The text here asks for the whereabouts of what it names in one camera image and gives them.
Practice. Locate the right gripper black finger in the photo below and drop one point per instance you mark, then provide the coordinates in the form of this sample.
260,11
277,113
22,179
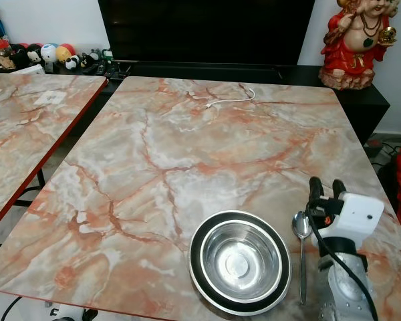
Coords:
339,188
316,190

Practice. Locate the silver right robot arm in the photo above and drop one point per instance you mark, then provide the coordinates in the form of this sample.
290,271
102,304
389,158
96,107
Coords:
341,284

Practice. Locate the stainless steel spoon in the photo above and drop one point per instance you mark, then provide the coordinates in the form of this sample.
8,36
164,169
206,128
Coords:
301,225

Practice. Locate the stainless steel bowl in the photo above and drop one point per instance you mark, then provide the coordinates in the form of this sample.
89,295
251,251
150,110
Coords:
240,259

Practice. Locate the red laughing Buddha statue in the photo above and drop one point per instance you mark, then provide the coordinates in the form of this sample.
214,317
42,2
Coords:
351,52

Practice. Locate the white square paper card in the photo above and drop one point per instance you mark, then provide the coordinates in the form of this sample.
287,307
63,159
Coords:
51,98

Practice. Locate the black round plate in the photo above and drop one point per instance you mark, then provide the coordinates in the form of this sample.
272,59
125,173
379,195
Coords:
194,264

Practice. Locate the black and red toy ball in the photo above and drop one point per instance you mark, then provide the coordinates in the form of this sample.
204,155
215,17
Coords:
23,55

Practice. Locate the white and blue toy ball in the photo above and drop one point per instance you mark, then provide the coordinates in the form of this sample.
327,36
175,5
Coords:
48,53

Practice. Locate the black and white panda toy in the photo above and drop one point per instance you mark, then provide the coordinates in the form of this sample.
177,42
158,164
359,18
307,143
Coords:
72,63

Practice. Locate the yellow and red toy ball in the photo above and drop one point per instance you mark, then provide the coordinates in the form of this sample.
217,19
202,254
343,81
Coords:
66,52

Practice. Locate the black television screen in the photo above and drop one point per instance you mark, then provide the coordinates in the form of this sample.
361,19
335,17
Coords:
206,30

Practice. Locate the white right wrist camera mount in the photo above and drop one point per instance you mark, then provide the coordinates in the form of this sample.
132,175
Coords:
359,215

